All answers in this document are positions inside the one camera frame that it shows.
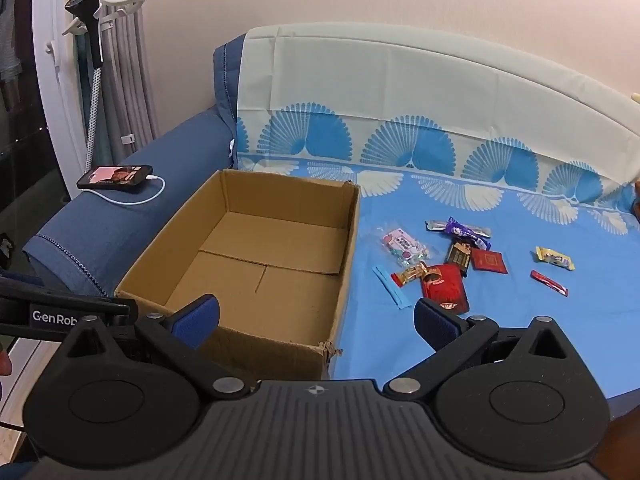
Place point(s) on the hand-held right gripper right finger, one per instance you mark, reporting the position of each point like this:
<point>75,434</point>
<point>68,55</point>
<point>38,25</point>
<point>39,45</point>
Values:
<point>439,325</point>

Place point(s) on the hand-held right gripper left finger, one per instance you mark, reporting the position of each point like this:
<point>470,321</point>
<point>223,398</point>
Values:
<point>195,324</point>

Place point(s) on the large red snack packet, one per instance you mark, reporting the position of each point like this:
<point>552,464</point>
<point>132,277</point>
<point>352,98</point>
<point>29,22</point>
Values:
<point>442,285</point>

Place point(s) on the red and gold candy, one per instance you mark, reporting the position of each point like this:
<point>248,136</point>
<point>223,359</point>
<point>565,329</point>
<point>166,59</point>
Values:
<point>407,275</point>

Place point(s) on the light blue stick packet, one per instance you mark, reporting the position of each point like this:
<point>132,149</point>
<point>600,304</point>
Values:
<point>390,285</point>

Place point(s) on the brown chocolate bar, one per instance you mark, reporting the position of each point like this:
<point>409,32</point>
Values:
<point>459,257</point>

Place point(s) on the small red square packet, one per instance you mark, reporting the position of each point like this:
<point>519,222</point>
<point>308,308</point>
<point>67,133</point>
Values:
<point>490,261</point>

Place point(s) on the clear pink candy packet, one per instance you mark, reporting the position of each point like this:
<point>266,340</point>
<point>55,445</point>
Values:
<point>400,247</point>

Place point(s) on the brown cardboard box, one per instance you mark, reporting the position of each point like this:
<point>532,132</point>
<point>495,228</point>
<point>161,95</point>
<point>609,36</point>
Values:
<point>260,260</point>

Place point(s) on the purple chocolate bar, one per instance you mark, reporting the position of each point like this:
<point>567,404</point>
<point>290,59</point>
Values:
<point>457,230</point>

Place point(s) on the silver sachet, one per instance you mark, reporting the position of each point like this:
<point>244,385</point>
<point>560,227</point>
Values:
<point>434,226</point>

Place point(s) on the red stick packet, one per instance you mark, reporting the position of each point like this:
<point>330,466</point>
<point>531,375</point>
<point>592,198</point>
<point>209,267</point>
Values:
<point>547,281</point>

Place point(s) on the yellow candy packet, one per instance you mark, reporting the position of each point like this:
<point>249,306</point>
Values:
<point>552,258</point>

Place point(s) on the blue fabric sofa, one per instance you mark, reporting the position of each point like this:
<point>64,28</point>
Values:
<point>125,230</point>

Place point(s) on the black smartphone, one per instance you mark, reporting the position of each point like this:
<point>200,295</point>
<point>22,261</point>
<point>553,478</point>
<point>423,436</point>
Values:
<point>115,177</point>

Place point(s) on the white curtain clip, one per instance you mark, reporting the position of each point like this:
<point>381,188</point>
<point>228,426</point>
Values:
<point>128,138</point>

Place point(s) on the orange cushion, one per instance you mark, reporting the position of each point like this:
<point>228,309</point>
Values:
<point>637,205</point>

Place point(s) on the grey curtain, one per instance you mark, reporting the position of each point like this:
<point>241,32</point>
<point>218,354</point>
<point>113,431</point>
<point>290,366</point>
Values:
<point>125,85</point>

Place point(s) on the white hanger rack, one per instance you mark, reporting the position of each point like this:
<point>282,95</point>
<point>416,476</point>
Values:
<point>130,0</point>

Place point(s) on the white door frame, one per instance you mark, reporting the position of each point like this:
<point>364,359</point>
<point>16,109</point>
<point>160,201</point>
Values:
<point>55,85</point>

